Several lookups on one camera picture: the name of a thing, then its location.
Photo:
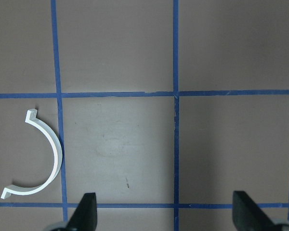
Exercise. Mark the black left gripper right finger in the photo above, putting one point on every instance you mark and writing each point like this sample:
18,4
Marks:
247,216

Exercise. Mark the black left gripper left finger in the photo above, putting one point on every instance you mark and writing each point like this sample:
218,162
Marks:
85,215

